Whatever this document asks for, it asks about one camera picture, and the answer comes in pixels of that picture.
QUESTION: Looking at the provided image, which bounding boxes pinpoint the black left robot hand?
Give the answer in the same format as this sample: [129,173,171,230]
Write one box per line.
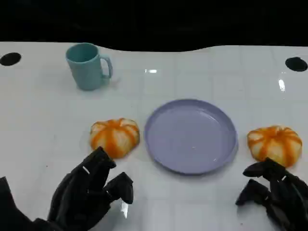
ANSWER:
[47,146,134,231]

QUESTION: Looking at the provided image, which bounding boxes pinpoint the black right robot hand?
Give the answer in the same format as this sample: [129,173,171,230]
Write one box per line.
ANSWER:
[235,157,308,231]

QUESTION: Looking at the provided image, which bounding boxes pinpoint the orange white toy bread roll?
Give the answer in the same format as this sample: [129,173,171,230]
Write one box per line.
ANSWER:
[246,125,303,168]
[90,117,141,159]

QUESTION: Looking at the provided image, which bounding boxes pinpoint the lilac plate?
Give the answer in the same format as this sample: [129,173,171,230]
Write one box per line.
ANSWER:
[143,99,239,175]

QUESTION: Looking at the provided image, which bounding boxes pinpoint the pale green mug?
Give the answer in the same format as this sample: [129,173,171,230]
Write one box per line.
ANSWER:
[65,42,113,91]

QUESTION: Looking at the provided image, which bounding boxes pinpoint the black round table grommet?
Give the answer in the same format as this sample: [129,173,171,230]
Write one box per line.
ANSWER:
[285,57,308,72]
[0,52,22,67]

